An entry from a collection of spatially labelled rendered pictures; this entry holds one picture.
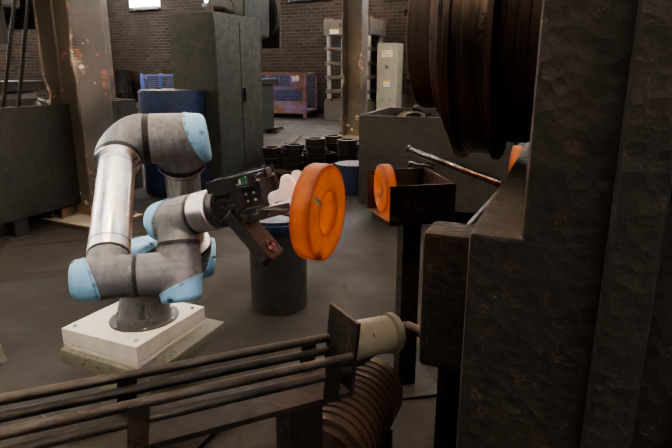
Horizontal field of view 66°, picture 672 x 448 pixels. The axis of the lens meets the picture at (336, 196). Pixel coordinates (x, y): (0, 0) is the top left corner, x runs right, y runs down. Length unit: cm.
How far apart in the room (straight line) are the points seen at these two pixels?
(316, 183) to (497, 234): 30
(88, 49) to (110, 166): 271
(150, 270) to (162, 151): 35
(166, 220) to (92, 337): 66
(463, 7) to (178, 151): 70
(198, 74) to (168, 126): 338
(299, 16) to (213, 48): 814
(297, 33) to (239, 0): 391
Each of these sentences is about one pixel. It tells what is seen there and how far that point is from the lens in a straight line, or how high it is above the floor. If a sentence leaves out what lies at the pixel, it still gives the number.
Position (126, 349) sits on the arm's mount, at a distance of 149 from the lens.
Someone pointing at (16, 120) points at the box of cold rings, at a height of 74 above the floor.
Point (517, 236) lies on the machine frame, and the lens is 60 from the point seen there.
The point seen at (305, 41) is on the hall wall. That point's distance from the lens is 1244.
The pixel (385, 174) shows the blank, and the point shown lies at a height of 73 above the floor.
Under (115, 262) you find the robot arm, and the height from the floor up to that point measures 72.
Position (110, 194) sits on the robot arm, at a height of 81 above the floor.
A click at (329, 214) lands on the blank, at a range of 87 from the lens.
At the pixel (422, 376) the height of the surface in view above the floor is 1.
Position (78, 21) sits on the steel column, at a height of 134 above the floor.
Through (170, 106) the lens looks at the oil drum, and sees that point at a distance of 443.
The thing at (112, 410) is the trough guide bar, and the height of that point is 70.
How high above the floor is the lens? 105
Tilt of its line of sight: 14 degrees down
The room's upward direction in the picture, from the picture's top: straight up
